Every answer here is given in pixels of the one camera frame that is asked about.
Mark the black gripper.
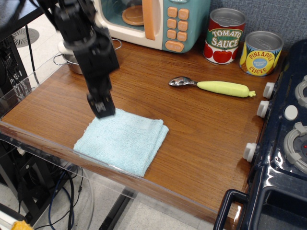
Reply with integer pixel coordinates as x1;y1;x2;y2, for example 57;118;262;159
73;27;119;119

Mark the light blue cloth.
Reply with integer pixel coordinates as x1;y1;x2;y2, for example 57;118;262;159
73;109;169;177

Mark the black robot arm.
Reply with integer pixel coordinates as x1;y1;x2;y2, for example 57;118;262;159
38;0;119;118

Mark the small steel pot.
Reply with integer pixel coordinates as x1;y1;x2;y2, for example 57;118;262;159
61;38;119;78

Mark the plush mushroom toy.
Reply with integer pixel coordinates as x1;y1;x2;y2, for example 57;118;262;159
58;41;74;55

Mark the toy microwave teal and cream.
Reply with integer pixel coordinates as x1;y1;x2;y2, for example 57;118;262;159
94;0;211;53

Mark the black desk left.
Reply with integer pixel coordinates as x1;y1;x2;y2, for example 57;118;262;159
0;0;44;41

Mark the tomato sauce can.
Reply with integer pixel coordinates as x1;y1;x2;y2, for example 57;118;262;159
203;8;247;64

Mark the yellow object bottom left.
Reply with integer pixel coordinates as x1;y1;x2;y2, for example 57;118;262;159
11;220;33;230

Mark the pineapple slices can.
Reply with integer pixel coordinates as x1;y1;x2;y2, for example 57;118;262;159
239;31;284;76

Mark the dark blue toy stove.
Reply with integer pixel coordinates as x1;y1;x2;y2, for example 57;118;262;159
214;40;307;230

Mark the black cable under table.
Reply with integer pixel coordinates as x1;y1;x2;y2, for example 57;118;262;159
35;167;84;230

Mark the blue cable under table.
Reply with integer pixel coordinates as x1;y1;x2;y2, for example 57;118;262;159
48;167;75;230

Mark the spoon with green carrot handle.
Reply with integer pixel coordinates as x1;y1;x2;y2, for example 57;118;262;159
168;77;256;98

